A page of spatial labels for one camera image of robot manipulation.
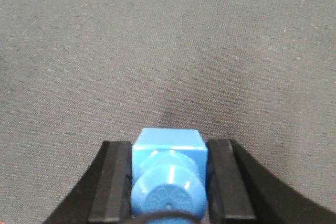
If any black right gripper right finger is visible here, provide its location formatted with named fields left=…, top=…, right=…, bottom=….
left=207, top=139, right=335, bottom=223

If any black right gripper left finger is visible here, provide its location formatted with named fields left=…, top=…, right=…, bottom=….
left=44, top=141, right=132, bottom=223

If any blue plastic toy block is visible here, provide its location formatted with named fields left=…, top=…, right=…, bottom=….
left=130, top=128, right=208, bottom=219

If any dark grey conveyor belt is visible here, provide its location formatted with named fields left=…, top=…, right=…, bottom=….
left=1, top=0, right=335, bottom=223

